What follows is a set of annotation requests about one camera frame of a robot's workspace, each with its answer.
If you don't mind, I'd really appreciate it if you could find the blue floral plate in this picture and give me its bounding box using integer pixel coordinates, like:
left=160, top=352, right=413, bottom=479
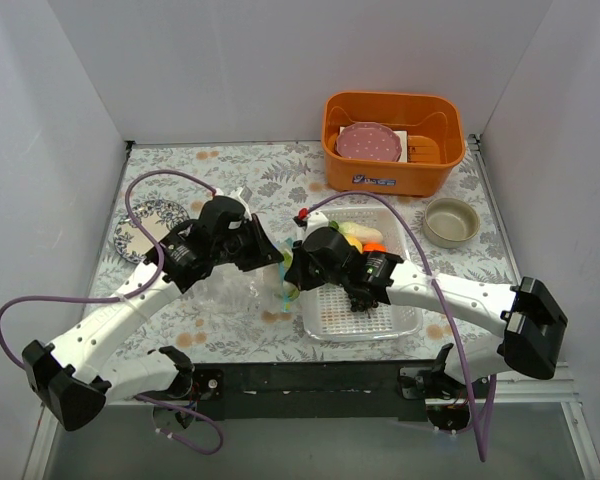
left=113, top=199, right=189, bottom=264

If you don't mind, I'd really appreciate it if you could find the floral tablecloth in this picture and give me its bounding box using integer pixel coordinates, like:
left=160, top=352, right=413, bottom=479
left=113, top=142, right=519, bottom=363

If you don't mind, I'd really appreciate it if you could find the white plastic basket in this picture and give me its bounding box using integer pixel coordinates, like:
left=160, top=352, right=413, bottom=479
left=299, top=205, right=423, bottom=342

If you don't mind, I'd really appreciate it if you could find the white radish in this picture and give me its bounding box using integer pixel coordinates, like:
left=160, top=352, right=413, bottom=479
left=338, top=222, right=384, bottom=244

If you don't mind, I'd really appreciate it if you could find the beige ceramic bowl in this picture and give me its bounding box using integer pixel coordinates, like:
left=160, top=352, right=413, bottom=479
left=422, top=198, right=481, bottom=249

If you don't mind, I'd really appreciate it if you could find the orange tangerine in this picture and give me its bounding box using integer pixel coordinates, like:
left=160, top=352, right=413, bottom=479
left=363, top=243, right=387, bottom=253

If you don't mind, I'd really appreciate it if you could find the orange soap dish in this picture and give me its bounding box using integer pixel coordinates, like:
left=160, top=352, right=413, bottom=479
left=407, top=134, right=441, bottom=164

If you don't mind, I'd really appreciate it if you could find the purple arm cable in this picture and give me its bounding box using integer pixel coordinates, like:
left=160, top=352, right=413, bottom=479
left=0, top=169, right=226, bottom=455
left=304, top=190, right=499, bottom=462

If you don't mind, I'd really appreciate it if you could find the orange plastic tub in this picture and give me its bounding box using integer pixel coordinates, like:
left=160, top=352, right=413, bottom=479
left=321, top=91, right=465, bottom=197

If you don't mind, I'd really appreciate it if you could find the black base bar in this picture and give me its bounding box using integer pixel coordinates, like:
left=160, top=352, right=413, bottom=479
left=134, top=359, right=486, bottom=424

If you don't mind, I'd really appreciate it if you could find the dark grape bunch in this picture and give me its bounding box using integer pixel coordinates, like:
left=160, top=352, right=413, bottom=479
left=347, top=288, right=379, bottom=313

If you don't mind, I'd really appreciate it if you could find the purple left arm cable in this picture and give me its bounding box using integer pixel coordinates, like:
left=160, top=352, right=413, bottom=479
left=0, top=169, right=226, bottom=455

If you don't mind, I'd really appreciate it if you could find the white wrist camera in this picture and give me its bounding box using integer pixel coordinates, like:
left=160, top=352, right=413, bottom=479
left=293, top=208, right=329, bottom=240
left=215, top=186, right=252, bottom=219

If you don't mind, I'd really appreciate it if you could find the pink dotted plate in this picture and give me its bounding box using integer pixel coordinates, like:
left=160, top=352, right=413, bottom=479
left=335, top=122, right=403, bottom=163

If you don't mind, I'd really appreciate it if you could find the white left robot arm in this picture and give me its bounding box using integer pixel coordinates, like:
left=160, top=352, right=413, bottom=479
left=22, top=196, right=283, bottom=431

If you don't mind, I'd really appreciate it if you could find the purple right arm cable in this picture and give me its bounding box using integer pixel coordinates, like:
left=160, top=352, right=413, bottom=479
left=304, top=190, right=499, bottom=462

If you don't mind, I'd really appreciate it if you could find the clear zip top bag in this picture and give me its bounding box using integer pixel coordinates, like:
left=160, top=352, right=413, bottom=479
left=184, top=238, right=299, bottom=314

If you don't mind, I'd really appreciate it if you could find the green starfruit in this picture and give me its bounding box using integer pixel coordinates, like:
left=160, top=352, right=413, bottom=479
left=281, top=251, right=293, bottom=273

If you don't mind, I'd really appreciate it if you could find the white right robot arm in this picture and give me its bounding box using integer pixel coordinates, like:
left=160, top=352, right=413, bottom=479
left=285, top=227, right=568, bottom=398

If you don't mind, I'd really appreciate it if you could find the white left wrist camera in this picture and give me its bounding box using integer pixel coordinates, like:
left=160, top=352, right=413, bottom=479
left=215, top=186, right=252, bottom=219

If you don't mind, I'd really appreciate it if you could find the yellow pear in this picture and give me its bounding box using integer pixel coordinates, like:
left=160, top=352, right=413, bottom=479
left=345, top=235, right=364, bottom=253

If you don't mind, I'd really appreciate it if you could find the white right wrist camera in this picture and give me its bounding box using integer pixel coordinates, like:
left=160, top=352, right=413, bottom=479
left=293, top=208, right=329, bottom=240

